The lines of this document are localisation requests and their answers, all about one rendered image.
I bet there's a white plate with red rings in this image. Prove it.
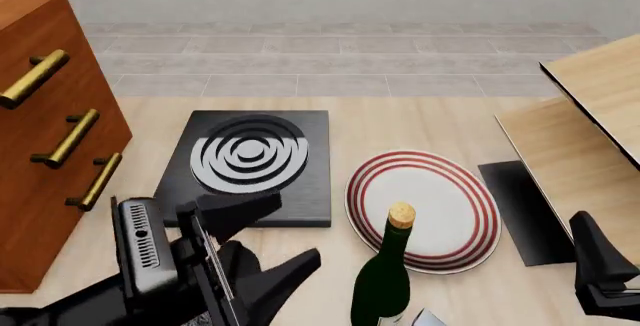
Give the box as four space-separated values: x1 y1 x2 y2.
344 149 503 276

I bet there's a pale wooden rack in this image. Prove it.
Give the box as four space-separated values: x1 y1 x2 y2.
493 34 640 245

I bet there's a pale grey flat object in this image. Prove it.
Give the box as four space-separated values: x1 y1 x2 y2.
411 307 447 326

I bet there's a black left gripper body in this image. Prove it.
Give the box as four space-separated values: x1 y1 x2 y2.
174 200 252 326

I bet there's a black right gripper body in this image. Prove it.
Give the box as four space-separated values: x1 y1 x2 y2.
574 278 640 319

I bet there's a flat black stove plate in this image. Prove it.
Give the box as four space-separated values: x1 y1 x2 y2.
151 109 334 230

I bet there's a wooden cabinet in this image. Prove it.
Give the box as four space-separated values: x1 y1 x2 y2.
0 0 134 294

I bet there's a brass cabinet handle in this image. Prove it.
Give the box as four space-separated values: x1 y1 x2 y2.
30 107 101 170
0 48 72 111
64 152 124 213

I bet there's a dark green wine bottle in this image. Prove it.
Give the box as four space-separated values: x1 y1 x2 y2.
349 201 419 326

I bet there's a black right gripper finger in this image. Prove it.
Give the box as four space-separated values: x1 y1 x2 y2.
569 210 640 287

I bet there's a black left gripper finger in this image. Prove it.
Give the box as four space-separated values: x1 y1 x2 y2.
194 191 285 245
216 239 322 326

